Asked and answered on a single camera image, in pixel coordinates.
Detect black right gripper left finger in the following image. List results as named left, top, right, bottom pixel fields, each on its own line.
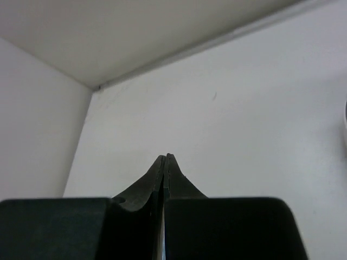
left=113, top=155, right=166, bottom=259

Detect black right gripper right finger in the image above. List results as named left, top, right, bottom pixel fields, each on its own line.
left=163, top=153, right=208, bottom=259

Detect white round divided container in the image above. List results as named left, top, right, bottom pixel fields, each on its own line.
left=343, top=101, right=347, bottom=147

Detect aluminium table rail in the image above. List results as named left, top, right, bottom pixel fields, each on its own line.
left=96, top=0, right=315, bottom=92

